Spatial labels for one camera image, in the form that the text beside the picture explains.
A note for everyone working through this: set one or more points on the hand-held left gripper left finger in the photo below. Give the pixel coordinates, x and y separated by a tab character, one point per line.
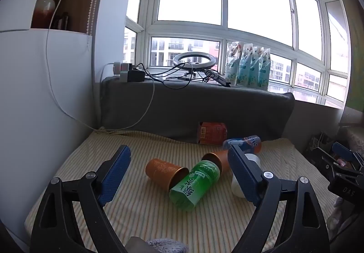
115	173

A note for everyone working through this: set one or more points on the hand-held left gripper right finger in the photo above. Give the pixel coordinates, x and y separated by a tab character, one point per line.
241	176

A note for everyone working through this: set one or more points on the black power adapter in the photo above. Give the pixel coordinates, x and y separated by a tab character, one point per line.
136	76

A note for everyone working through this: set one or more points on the white power strip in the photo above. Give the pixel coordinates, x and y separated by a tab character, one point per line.
121	66

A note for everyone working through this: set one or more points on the green plastic bottle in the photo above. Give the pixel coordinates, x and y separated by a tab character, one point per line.
193	186

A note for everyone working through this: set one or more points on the striped yellow mat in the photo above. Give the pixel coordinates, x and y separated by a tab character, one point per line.
136	213

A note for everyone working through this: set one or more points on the dark books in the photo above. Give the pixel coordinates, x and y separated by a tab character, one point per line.
61	21

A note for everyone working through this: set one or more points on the red and white vase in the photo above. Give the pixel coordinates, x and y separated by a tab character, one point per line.
45	5

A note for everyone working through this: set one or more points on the large orange cup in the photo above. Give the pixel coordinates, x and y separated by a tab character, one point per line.
162	172

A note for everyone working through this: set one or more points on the small orange cup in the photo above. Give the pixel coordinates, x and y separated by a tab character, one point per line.
219	159

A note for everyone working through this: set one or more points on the teal refill pouch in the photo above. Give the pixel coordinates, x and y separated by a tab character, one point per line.
231	66
244	69
264	73
254	72

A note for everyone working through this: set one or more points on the white cup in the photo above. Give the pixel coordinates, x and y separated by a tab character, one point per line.
237	186

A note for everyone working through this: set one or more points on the blue and orange bottle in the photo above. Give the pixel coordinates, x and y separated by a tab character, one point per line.
250	141

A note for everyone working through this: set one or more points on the white window frame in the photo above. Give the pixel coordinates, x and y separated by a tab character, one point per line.
224	29

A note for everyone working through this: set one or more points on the red snack can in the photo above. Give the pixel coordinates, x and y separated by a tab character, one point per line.
212	133

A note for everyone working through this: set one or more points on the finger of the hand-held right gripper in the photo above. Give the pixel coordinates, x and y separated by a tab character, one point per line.
324	162
345	153

